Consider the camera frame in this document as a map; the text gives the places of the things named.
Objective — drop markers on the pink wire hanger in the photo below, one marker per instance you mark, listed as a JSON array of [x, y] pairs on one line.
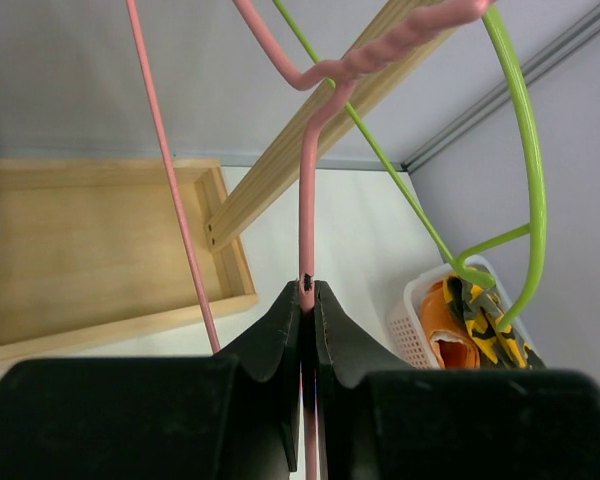
[[304, 386]]

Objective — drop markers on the camouflage trousers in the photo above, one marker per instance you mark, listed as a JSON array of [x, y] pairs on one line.
[[479, 312]]

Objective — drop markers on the wooden clothes rack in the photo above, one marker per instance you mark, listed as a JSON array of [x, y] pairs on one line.
[[90, 247]]

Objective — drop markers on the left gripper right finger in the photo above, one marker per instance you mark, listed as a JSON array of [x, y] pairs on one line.
[[379, 418]]

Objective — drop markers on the white plastic basket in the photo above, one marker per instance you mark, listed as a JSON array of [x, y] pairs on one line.
[[403, 321]]

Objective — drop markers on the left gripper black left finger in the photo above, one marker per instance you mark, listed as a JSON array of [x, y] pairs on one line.
[[130, 415]]

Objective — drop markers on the orange white cloth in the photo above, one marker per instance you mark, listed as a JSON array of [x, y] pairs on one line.
[[446, 336]]

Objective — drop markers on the green plastic hanger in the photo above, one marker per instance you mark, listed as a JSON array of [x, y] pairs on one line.
[[530, 150]]

